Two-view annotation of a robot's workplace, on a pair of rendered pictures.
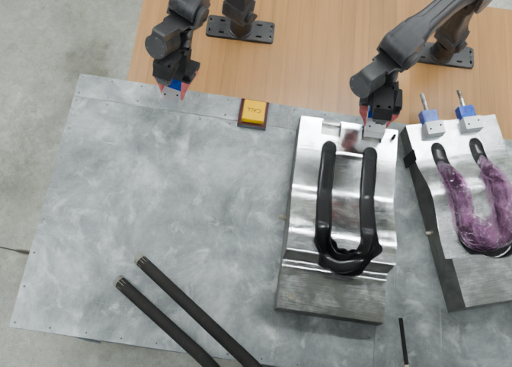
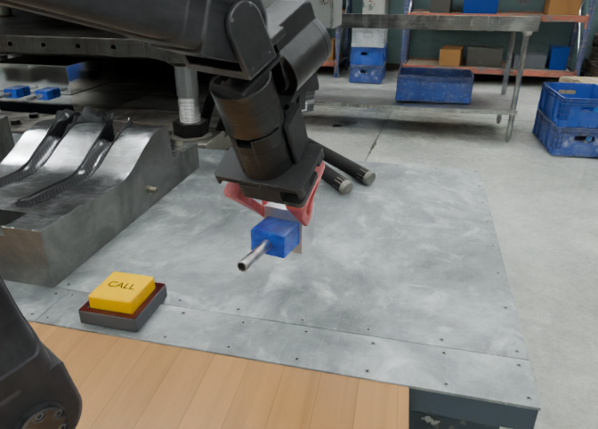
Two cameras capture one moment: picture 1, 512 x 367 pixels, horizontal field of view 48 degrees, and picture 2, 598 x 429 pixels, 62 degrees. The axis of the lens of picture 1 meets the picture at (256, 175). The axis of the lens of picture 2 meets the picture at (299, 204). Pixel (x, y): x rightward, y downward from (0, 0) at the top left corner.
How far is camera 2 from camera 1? 1.61 m
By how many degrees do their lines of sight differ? 85
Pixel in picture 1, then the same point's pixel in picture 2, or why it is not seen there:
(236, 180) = (199, 239)
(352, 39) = not seen: outside the picture
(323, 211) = (98, 156)
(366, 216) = (45, 153)
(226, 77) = (147, 383)
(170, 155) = (303, 267)
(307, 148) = (66, 203)
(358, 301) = not seen: hidden behind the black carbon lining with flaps
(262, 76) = not seen: hidden behind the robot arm
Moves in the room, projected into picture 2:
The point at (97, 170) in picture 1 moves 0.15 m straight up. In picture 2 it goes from (425, 257) to (437, 166)
